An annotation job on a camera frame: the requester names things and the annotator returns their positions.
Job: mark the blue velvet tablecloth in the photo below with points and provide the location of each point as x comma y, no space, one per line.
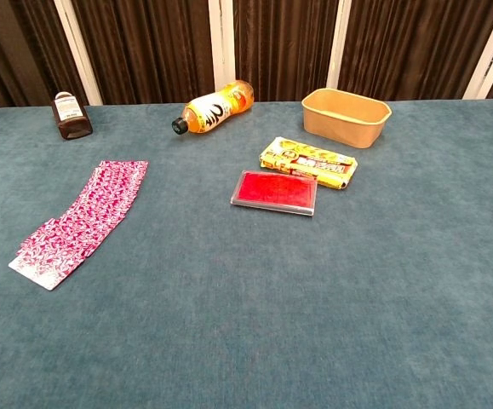
246,319

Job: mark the yellow snack package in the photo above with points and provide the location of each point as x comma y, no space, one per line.
310,164

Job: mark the dark brown curtain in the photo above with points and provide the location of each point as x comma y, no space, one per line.
152,47

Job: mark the brown medicine bottle white label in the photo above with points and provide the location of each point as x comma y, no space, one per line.
70,121

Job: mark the pink patterned card spread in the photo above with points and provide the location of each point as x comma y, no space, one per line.
110,191

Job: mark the white vertical post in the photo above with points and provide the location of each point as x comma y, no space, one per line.
221,42
78,51
491,47
338,42

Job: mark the orange drink plastic bottle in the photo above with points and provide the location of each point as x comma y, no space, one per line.
214,108

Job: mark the red ink pad case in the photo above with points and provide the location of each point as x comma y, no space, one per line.
276,191

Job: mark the kraft paper rectangular bowl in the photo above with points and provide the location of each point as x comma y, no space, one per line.
342,123

